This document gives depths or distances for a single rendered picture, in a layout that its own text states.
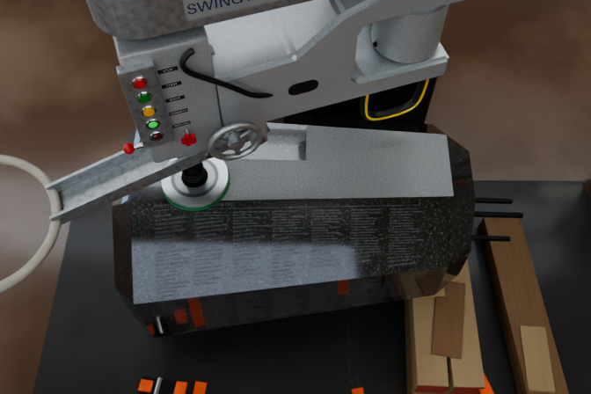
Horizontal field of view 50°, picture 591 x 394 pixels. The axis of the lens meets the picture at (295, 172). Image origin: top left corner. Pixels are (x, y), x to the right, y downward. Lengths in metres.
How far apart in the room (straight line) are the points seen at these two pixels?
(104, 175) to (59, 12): 2.11
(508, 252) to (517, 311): 0.26
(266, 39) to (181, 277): 0.87
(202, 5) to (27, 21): 2.70
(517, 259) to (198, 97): 1.73
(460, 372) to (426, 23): 1.34
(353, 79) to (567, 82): 2.11
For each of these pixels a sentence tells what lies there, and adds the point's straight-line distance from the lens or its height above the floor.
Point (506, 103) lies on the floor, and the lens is 3.48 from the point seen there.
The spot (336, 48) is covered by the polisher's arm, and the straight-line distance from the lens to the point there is 1.60.
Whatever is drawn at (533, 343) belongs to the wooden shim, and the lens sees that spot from 2.73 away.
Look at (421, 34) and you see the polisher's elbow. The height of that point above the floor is 1.39.
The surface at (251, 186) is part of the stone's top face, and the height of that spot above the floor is 0.85.
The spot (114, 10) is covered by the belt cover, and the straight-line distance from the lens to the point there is 1.36.
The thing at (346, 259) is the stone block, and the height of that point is 0.70.
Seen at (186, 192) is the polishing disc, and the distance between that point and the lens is 2.01.
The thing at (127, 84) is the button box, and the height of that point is 1.50.
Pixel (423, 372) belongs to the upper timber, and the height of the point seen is 0.24.
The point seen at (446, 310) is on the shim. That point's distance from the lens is 2.55.
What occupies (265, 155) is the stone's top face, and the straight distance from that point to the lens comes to 2.09.
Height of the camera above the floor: 2.58
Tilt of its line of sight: 58 degrees down
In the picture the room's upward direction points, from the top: straight up
